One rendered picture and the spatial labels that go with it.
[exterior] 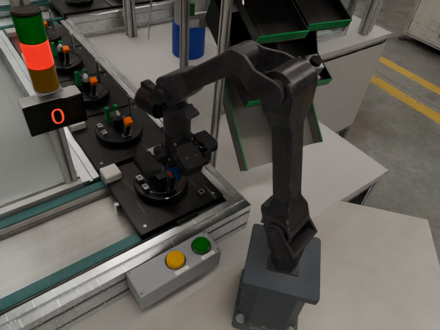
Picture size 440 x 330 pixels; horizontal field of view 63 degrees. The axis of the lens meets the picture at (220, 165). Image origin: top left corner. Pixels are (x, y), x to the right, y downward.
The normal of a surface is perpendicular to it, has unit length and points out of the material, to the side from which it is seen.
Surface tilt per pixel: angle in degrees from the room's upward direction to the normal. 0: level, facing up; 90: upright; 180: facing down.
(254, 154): 45
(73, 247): 0
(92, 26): 90
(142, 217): 0
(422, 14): 90
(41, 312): 0
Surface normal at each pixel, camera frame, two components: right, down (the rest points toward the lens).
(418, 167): 0.08, -0.72
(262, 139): 0.37, -0.06
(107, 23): 0.59, 0.59
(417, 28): -0.84, 0.31
